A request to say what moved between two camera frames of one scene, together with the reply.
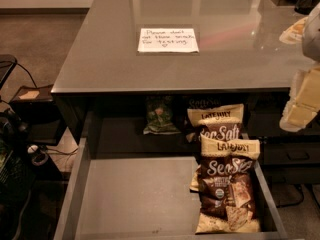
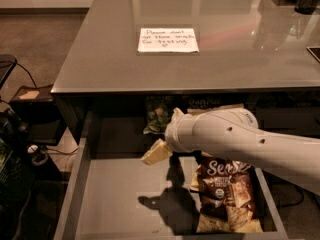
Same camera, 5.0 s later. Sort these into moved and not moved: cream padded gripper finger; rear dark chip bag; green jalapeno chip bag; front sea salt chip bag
Moved: cream padded gripper finger
Not moved: green jalapeno chip bag; rear dark chip bag; front sea salt chip bag
